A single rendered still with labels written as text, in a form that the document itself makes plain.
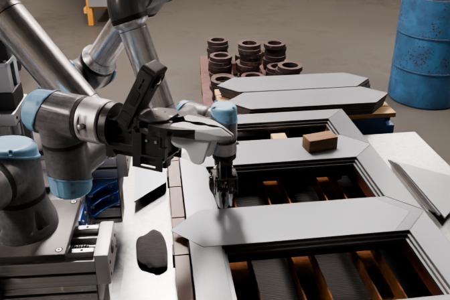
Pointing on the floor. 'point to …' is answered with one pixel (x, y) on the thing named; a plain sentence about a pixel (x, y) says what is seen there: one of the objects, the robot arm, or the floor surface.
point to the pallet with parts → (242, 63)
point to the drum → (422, 49)
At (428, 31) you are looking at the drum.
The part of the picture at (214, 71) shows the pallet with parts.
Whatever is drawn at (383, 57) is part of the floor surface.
